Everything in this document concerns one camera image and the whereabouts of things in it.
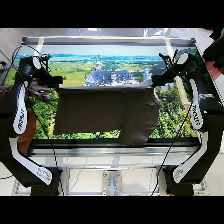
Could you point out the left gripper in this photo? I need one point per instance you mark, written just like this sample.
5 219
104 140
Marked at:
52 81

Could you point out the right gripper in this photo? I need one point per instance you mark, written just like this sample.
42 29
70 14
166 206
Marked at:
161 79

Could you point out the grey-brown shirt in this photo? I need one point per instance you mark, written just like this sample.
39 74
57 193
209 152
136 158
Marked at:
100 111

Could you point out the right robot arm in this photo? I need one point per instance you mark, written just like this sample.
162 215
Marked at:
200 113

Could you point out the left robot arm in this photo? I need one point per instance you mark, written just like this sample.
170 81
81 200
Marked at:
20 113

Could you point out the black garment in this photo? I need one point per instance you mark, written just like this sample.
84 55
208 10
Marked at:
215 51

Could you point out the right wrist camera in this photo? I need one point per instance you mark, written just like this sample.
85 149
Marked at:
165 59

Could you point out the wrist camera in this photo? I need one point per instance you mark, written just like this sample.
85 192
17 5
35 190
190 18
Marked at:
44 60
165 59

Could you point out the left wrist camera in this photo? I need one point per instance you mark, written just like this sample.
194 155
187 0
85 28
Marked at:
44 60

